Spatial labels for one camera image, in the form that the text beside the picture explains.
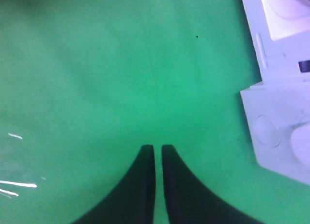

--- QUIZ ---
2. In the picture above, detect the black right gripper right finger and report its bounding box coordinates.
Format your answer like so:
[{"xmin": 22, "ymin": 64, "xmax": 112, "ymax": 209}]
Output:
[{"xmin": 161, "ymin": 145, "xmax": 262, "ymax": 224}]

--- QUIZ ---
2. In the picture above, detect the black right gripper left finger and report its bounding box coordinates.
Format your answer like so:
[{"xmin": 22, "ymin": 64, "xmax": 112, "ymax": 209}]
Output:
[{"xmin": 74, "ymin": 145, "xmax": 155, "ymax": 224}]

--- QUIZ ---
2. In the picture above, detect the round door release button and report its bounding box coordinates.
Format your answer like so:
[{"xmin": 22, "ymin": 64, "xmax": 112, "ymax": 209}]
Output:
[{"xmin": 254, "ymin": 115, "xmax": 280, "ymax": 148}]

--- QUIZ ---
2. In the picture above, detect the white round knob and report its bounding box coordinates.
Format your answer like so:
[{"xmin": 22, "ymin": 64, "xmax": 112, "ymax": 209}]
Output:
[{"xmin": 290, "ymin": 122, "xmax": 310, "ymax": 167}]

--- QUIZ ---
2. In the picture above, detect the white microwave oven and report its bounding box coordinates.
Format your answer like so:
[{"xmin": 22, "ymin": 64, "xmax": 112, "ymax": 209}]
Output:
[{"xmin": 241, "ymin": 0, "xmax": 310, "ymax": 184}]

